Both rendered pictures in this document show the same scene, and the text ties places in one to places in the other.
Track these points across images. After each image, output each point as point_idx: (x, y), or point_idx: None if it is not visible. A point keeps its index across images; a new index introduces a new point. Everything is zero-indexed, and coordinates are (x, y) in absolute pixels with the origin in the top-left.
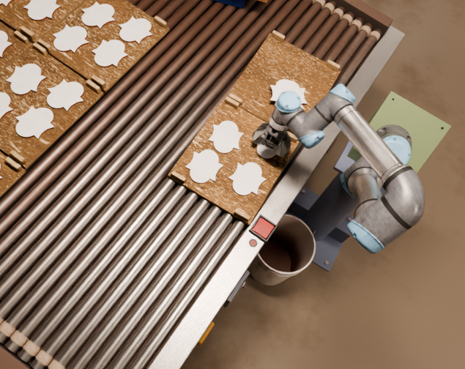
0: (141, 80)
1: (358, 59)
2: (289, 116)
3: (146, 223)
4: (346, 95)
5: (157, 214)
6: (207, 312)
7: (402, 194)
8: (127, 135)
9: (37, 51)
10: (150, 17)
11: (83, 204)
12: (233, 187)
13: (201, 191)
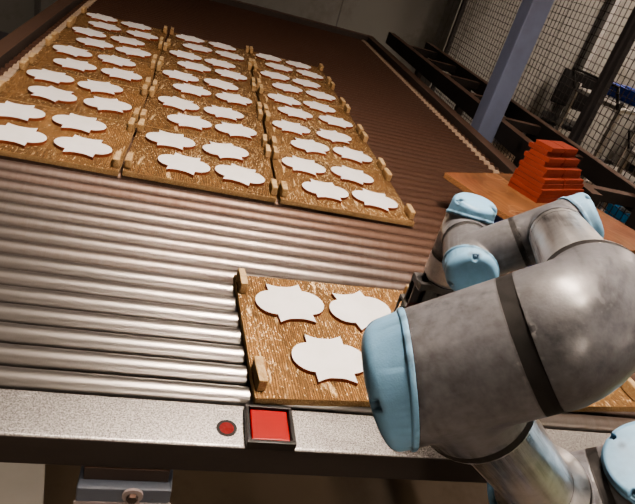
0: (329, 223)
1: None
2: (456, 221)
3: None
4: (583, 201)
5: (164, 288)
6: (16, 418)
7: (567, 258)
8: (249, 231)
9: (263, 153)
10: (403, 207)
11: (115, 225)
12: (294, 346)
13: (247, 314)
